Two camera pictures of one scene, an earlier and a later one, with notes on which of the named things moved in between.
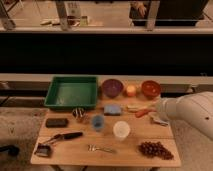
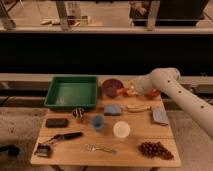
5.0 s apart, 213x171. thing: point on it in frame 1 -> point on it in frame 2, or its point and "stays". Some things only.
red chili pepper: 140,114 -> 123,91
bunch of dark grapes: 158,149 stays
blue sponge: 112,110 stays
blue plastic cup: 98,121 stays
